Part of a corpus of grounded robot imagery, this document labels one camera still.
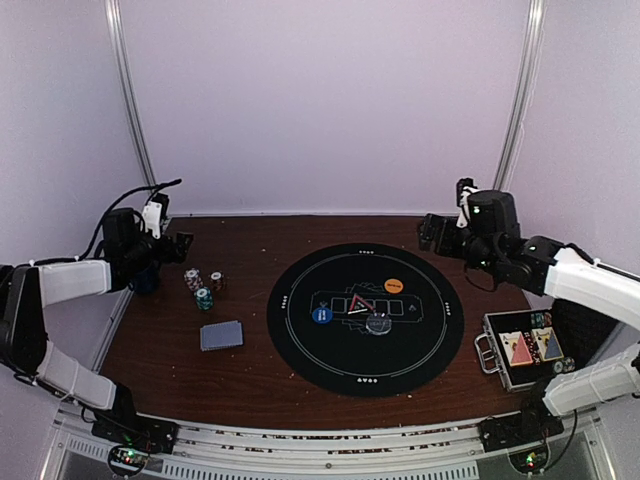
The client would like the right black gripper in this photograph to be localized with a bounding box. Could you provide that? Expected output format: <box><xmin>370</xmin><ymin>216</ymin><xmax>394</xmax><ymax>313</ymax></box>
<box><xmin>417</xmin><ymin>213</ymin><xmax>499</xmax><ymax>277</ymax></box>

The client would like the white blue poker chip stack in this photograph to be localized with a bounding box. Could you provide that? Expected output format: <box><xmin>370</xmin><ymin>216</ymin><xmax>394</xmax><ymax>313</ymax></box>
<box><xmin>183</xmin><ymin>268</ymin><xmax>203</xmax><ymax>293</ymax></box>

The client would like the brown 100 poker chip stack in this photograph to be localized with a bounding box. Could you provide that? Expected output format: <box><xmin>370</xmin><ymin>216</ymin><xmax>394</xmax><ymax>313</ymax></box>
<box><xmin>209</xmin><ymin>271</ymin><xmax>226</xmax><ymax>292</ymax></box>

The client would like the orange big blind button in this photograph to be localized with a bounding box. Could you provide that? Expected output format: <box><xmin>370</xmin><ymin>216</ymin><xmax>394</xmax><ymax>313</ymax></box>
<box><xmin>384</xmin><ymin>278</ymin><xmax>404</xmax><ymax>294</ymax></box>

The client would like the red black triangular all-in marker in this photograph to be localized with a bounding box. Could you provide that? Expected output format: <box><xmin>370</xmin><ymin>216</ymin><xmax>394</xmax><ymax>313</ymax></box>
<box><xmin>347</xmin><ymin>294</ymin><xmax>373</xmax><ymax>315</ymax></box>

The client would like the clear round dealer button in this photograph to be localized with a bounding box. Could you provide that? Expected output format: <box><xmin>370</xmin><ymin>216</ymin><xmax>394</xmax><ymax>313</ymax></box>
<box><xmin>365</xmin><ymin>313</ymin><xmax>392</xmax><ymax>336</ymax></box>

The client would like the blue small blind button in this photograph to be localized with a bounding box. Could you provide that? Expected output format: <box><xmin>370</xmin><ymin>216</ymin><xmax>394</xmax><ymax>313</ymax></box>
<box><xmin>311</xmin><ymin>306</ymin><xmax>334</xmax><ymax>325</ymax></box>

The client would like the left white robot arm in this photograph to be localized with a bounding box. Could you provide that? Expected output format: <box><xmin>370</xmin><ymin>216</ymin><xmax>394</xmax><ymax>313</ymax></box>
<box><xmin>1</xmin><ymin>201</ymin><xmax>194</xmax><ymax>444</ymax></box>

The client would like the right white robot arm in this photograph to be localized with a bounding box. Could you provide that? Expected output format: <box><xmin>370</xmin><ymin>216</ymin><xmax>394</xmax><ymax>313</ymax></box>
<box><xmin>417</xmin><ymin>179</ymin><xmax>639</xmax><ymax>442</ymax></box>

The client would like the dark blue cup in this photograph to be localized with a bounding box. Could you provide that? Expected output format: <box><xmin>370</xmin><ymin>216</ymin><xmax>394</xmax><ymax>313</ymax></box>
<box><xmin>129</xmin><ymin>263</ymin><xmax>160</xmax><ymax>296</ymax></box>

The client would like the blue-backed playing card deck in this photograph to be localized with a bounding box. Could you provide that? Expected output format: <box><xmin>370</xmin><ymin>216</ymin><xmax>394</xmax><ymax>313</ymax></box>
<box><xmin>200</xmin><ymin>321</ymin><xmax>244</xmax><ymax>352</ymax></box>

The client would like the round black poker mat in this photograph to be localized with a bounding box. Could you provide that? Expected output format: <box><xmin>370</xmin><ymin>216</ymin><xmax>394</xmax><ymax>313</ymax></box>
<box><xmin>267</xmin><ymin>243</ymin><xmax>465</xmax><ymax>397</ymax></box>

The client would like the red card deck in case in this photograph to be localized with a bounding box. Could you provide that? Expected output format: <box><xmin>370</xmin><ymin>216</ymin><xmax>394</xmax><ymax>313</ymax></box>
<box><xmin>499</xmin><ymin>331</ymin><xmax>533</xmax><ymax>367</ymax></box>

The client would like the aluminium poker chip case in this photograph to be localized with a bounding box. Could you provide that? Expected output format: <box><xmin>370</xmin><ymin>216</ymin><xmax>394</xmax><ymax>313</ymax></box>
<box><xmin>474</xmin><ymin>309</ymin><xmax>601</xmax><ymax>392</ymax></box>

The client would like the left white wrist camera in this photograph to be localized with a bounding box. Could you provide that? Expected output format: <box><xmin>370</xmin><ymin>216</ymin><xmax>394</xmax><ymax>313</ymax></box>
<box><xmin>142</xmin><ymin>193</ymin><xmax>170</xmax><ymax>240</ymax></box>

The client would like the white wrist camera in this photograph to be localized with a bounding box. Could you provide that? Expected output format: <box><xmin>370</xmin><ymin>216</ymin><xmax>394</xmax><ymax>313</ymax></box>
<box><xmin>142</xmin><ymin>193</ymin><xmax>170</xmax><ymax>240</ymax></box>
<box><xmin>456</xmin><ymin>177</ymin><xmax>478</xmax><ymax>209</ymax></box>

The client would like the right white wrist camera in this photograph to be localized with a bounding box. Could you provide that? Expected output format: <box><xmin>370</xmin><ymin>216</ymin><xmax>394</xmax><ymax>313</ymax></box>
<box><xmin>456</xmin><ymin>177</ymin><xmax>478</xmax><ymax>209</ymax></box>

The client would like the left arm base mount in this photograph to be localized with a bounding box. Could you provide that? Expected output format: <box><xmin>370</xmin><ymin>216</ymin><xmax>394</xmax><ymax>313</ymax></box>
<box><xmin>91</xmin><ymin>410</ymin><xmax>179</xmax><ymax>479</ymax></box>

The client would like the front aluminium rail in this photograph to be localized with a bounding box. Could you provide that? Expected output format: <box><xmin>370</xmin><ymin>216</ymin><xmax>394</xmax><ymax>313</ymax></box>
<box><xmin>52</xmin><ymin>407</ymin><xmax>604</xmax><ymax>480</ymax></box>

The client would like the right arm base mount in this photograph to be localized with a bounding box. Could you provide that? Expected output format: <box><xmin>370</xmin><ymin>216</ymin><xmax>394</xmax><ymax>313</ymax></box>
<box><xmin>478</xmin><ymin>410</ymin><xmax>564</xmax><ymax>475</ymax></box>

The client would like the left aluminium frame post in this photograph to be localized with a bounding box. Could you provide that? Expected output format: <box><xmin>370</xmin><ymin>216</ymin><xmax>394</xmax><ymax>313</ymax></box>
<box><xmin>104</xmin><ymin>0</ymin><xmax>156</xmax><ymax>185</ymax></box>

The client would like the aluminium frame post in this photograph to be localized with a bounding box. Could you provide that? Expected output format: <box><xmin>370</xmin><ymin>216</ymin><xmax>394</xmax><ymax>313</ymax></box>
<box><xmin>493</xmin><ymin>0</ymin><xmax>546</xmax><ymax>190</ymax></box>
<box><xmin>104</xmin><ymin>0</ymin><xmax>156</xmax><ymax>185</ymax></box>

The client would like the right aluminium frame post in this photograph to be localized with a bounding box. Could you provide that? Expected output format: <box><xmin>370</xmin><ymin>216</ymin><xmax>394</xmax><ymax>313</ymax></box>
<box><xmin>493</xmin><ymin>0</ymin><xmax>546</xmax><ymax>190</ymax></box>

